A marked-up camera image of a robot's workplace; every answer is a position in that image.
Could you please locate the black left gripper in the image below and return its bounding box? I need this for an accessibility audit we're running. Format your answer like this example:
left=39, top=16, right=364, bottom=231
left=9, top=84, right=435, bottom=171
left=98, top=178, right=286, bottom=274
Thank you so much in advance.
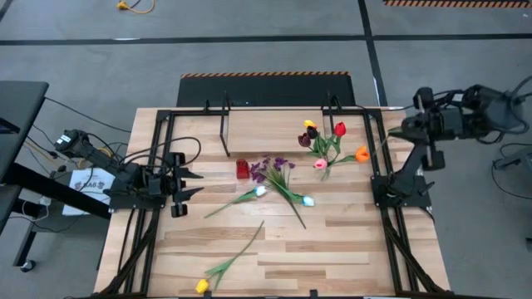
left=143, top=152, right=206, bottom=218

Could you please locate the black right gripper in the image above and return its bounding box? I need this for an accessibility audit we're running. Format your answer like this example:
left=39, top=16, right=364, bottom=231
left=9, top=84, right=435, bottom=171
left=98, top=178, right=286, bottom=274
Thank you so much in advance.
left=387, top=86, right=464, bottom=172

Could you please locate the orange tulip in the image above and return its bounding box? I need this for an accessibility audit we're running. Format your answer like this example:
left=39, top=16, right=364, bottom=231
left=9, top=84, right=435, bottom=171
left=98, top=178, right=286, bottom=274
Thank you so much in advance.
left=330, top=145, right=372, bottom=168

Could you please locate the white blue tulip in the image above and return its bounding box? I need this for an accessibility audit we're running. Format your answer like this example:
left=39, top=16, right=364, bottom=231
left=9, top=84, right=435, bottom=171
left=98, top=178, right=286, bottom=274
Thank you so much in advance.
left=285, top=190, right=316, bottom=208
left=203, top=184, right=268, bottom=219

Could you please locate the black tulip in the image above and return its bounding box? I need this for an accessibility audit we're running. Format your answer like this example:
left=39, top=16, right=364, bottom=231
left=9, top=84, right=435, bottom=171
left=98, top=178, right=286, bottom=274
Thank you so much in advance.
left=306, top=125, right=332, bottom=161

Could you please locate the yellow tulip with red base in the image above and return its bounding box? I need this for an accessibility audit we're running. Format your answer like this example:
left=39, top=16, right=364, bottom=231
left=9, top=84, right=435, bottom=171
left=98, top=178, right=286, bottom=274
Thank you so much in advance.
left=303, top=120, right=329, bottom=161

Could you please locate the plain yellow tulip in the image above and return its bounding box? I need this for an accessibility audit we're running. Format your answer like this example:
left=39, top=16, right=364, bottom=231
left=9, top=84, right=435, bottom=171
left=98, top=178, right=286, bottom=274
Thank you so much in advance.
left=195, top=219, right=266, bottom=295

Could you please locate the dark maroon tulip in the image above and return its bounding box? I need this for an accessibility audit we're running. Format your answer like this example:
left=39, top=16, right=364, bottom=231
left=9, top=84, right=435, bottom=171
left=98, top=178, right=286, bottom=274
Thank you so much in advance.
left=298, top=132, right=329, bottom=161

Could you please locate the wooden shelf with black frames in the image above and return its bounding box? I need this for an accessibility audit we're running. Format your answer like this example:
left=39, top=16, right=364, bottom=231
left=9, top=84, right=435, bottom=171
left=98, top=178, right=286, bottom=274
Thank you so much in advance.
left=219, top=90, right=338, bottom=158

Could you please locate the red glass vase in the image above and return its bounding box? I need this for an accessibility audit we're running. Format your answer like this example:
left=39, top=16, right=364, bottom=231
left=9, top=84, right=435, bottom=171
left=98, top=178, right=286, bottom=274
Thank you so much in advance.
left=235, top=158, right=251, bottom=181

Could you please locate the purple artificial flower bunch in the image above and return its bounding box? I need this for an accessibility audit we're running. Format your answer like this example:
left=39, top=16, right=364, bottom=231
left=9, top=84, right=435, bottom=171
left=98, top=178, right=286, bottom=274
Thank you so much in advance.
left=248, top=154, right=308, bottom=230

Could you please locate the clear glass vase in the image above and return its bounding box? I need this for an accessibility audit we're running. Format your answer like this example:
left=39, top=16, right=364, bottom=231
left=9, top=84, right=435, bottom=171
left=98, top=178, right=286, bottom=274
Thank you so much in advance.
left=317, top=162, right=334, bottom=182

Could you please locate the white printed paper sheet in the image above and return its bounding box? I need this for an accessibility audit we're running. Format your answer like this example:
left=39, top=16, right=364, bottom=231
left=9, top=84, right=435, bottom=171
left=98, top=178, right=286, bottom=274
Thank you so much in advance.
left=62, top=167, right=117, bottom=217

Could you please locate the black floor mat striped edge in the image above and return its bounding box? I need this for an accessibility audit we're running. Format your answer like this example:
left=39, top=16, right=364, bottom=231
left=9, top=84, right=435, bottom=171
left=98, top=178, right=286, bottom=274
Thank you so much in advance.
left=175, top=71, right=357, bottom=108

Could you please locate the orange black striped floor strip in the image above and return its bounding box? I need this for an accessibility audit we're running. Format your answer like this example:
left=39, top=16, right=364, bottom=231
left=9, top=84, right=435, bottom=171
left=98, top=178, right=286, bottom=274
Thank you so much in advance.
left=382, top=0, right=532, bottom=9

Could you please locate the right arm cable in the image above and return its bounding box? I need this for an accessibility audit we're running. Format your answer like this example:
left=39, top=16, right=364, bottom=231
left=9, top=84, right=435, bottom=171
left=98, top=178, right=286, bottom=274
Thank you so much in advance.
left=352, top=74, right=532, bottom=146

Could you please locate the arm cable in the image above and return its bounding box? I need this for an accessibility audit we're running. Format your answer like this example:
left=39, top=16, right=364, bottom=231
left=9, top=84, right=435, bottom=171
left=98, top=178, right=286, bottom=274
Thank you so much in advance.
left=120, top=135, right=203, bottom=167
left=352, top=74, right=532, bottom=146

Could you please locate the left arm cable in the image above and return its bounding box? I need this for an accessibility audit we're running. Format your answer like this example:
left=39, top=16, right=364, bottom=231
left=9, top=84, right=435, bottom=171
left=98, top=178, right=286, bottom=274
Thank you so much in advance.
left=120, top=135, right=203, bottom=167

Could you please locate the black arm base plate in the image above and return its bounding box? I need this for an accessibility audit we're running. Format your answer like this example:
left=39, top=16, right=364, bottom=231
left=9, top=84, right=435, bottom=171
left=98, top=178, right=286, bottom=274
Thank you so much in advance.
left=103, top=187, right=167, bottom=210
left=371, top=174, right=432, bottom=208

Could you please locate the black aluminium rig frame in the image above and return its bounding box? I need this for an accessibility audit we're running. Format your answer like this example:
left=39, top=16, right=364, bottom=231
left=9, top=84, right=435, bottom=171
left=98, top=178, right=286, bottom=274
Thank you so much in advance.
left=94, top=106, right=455, bottom=299

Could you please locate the black floor stand with cable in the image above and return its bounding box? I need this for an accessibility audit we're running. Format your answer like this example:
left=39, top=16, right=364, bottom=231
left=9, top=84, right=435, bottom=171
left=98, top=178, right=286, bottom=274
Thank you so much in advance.
left=492, top=143, right=532, bottom=200

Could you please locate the black centre camera stand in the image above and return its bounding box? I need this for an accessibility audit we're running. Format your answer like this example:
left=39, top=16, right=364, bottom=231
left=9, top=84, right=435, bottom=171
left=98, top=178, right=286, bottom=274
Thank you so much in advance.
left=0, top=81, right=113, bottom=273

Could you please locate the yellow floor cable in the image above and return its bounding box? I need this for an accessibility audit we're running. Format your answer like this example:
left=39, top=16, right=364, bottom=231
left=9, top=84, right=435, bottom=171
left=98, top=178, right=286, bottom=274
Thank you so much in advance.
left=116, top=0, right=156, bottom=15

